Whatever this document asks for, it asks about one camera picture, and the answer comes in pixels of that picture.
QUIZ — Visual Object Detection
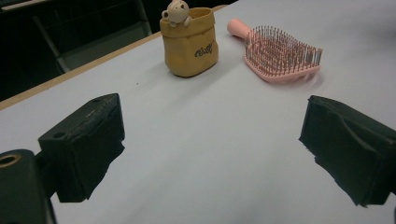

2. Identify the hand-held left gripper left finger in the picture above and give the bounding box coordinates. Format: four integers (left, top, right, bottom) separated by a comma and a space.
37, 92, 126, 203

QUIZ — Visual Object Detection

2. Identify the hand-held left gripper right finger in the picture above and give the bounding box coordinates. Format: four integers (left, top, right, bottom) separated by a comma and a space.
298, 94, 396, 207

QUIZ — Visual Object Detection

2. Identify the pink hairbrush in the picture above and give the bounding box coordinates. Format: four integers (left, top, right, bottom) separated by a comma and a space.
226, 18, 324, 84

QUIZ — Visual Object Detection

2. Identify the metal table frame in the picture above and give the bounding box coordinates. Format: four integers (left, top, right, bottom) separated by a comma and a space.
31, 0, 153, 74

